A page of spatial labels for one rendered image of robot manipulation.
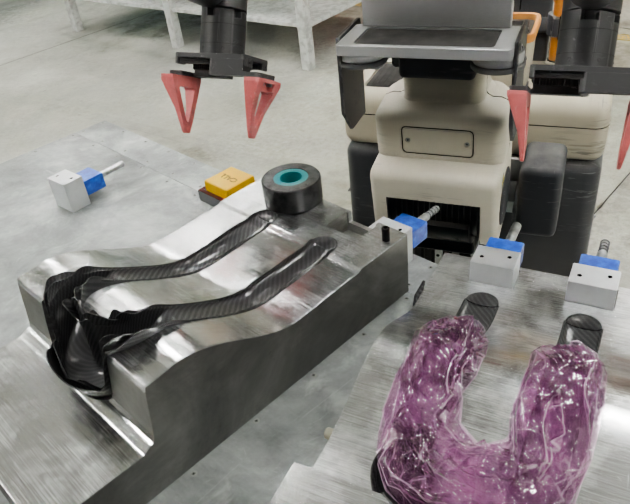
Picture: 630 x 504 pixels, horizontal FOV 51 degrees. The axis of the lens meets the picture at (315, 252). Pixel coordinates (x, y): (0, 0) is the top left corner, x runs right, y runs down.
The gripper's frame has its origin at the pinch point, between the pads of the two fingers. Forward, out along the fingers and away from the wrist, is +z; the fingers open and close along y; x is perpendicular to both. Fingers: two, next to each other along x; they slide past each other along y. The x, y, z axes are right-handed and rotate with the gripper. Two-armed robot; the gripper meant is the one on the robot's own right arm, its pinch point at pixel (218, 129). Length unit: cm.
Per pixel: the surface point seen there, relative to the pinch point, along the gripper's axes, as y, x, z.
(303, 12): -108, 275, -65
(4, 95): -286, 236, -8
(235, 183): -7.0, 18.4, 8.6
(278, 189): 8.3, 1.8, 7.1
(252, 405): 15.3, -16.5, 28.5
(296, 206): 10.5, 2.9, 9.2
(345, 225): 16.6, 5.6, 11.2
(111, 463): 8.0, -30.3, 30.7
